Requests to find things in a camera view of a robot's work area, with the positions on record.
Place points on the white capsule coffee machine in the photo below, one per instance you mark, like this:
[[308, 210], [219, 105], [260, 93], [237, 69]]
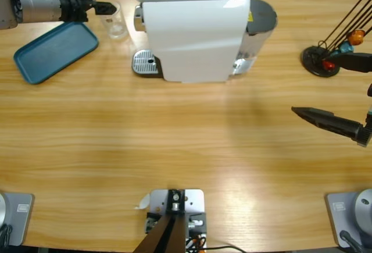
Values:
[[191, 37]]

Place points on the black capsule stand with rods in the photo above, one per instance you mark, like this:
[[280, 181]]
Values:
[[312, 61]]

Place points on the red coffee capsule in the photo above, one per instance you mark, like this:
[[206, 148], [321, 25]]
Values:
[[328, 66]]

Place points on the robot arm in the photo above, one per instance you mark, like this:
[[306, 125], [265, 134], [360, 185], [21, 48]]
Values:
[[32, 5], [364, 209]]

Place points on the white paper tag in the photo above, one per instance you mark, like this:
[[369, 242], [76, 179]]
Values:
[[143, 202]]

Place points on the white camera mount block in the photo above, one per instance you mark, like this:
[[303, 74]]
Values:
[[194, 200]]

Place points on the dark camera mount post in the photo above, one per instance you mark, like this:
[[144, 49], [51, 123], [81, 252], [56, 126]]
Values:
[[162, 238]]

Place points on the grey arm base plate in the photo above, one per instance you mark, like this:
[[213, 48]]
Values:
[[340, 218], [20, 221]]

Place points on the clear glass cup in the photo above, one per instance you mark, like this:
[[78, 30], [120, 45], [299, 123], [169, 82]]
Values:
[[117, 27]]

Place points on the orange coffee capsule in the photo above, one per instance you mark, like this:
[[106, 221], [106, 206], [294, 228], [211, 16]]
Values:
[[356, 37]]

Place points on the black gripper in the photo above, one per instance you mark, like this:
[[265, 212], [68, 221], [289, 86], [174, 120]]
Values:
[[369, 116], [74, 5]]

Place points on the teal rectangular tray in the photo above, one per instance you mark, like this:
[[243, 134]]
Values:
[[55, 53]]

